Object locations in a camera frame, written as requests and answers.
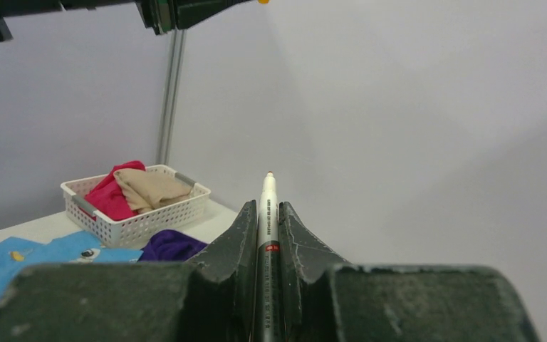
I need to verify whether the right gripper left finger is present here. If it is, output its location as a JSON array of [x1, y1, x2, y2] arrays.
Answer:
[[0, 201, 257, 341]]

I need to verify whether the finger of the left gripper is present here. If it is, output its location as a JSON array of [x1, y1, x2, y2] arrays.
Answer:
[[172, 0, 250, 29]]

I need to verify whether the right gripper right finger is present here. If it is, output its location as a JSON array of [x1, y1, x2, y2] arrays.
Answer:
[[279, 202, 539, 341]]

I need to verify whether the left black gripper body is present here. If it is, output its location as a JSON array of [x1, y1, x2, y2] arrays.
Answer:
[[0, 0, 174, 42]]

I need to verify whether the white orange marker pen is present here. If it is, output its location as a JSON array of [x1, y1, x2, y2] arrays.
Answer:
[[251, 172, 286, 341]]

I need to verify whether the purple cloth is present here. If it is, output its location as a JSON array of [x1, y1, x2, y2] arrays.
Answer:
[[138, 229, 208, 261]]

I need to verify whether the beige cloth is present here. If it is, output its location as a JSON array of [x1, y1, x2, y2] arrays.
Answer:
[[113, 168, 193, 214]]

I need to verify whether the white plastic basket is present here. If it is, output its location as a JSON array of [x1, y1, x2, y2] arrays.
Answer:
[[60, 165, 211, 248]]

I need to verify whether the red cloth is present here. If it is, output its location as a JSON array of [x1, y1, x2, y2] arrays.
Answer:
[[84, 160, 146, 221]]

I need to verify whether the blue patterned cloth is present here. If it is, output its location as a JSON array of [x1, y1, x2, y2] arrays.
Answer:
[[0, 232, 142, 297]]

